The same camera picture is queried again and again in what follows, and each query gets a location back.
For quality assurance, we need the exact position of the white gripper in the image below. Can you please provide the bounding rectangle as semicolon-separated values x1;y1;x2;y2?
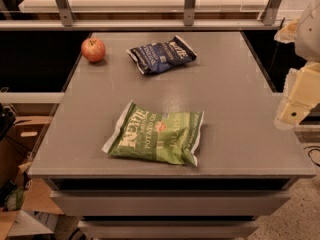
274;0;320;130

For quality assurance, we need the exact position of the green jalapeno chip bag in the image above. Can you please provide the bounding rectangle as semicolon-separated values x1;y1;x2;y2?
102;101;204;167

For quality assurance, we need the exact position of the blue chip bag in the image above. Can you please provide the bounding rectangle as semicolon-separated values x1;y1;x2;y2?
127;35;197;75

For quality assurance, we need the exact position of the grey top drawer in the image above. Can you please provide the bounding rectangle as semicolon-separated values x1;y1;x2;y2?
51;190;290;217

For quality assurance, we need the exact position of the grey drawer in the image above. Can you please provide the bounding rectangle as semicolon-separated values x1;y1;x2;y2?
78;221;258;240
51;190;290;217

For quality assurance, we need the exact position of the red apple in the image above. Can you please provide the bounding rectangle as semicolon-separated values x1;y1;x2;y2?
81;38;106;63

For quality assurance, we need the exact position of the grey lower drawer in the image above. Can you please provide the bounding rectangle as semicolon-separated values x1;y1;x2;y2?
78;221;258;240

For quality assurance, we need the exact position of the brown cardboard box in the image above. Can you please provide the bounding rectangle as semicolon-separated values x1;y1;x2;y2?
0;116;63;240

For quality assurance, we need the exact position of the black object at left edge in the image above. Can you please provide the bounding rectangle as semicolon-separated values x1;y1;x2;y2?
0;104;16;141

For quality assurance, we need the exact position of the metal shelf frame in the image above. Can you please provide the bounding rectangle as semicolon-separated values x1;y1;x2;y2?
0;0;282;32

